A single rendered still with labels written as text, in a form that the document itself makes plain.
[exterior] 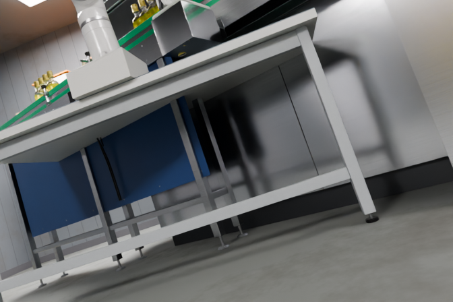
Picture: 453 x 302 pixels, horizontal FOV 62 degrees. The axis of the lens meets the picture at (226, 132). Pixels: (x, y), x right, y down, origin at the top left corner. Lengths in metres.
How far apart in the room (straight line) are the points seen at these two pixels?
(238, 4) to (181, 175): 0.82
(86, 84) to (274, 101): 0.86
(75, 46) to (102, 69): 3.98
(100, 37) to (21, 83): 4.23
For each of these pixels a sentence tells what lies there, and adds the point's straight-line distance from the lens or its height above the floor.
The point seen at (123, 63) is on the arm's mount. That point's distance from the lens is 1.43.
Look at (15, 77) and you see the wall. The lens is 5.84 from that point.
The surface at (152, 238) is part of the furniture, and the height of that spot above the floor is 0.18.
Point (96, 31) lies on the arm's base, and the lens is 1.60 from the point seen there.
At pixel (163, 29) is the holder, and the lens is 1.59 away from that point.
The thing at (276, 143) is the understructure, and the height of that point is 0.37.
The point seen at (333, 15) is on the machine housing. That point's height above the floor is 0.80.
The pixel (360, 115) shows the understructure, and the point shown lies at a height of 0.36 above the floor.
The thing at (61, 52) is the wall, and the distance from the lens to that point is 5.52.
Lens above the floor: 0.31
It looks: 6 degrees up
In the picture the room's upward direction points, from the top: 19 degrees counter-clockwise
